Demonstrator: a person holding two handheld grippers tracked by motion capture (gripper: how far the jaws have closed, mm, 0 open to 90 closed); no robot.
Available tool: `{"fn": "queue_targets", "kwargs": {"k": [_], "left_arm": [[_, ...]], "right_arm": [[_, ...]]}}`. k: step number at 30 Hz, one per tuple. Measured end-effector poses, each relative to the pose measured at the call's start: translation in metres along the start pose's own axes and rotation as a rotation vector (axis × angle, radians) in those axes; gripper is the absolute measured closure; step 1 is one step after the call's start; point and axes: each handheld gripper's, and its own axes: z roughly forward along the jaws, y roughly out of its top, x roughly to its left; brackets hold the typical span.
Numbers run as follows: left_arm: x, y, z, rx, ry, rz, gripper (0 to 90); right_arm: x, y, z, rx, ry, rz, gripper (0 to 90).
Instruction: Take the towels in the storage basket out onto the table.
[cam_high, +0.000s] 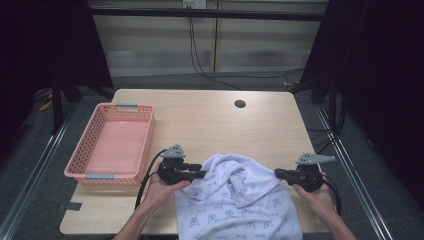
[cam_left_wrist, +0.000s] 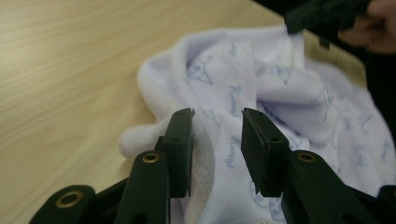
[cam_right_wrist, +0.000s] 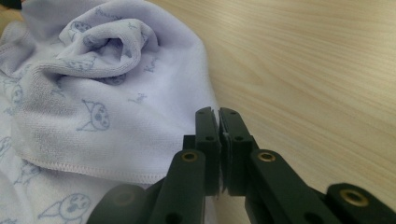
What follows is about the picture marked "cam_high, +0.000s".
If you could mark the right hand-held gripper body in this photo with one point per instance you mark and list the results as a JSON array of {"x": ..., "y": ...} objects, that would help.
[{"x": 308, "y": 176}]

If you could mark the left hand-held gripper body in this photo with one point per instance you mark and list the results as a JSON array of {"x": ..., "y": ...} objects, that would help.
[{"x": 171, "y": 171}]

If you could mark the white towel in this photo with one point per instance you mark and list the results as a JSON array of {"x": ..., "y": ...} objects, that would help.
[{"x": 240, "y": 203}]

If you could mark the pink plastic basket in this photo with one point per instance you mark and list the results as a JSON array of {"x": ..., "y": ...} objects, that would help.
[{"x": 116, "y": 146}]

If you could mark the person's left hand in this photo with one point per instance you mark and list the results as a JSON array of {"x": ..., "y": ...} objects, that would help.
[{"x": 160, "y": 193}]

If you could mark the person's right hand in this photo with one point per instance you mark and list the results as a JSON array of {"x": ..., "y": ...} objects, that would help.
[{"x": 316, "y": 200}]

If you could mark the black table grommet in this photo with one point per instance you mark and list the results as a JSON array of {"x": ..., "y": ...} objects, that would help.
[{"x": 240, "y": 103}]

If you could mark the black tape piece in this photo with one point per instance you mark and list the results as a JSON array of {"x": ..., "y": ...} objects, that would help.
[{"x": 73, "y": 206}]

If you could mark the black stand leg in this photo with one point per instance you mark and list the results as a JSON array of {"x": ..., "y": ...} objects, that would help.
[{"x": 57, "y": 106}]

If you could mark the yellow item on floor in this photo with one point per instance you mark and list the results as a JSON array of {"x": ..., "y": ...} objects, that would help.
[{"x": 45, "y": 105}]

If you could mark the black horizontal bar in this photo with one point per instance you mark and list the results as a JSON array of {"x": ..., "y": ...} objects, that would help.
[{"x": 206, "y": 14}]

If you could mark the metal floor rail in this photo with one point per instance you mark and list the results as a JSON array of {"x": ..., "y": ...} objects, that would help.
[
  {"x": 36, "y": 166},
  {"x": 353, "y": 173}
]

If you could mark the white wall outlet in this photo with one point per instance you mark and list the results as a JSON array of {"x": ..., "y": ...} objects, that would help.
[{"x": 194, "y": 3}]

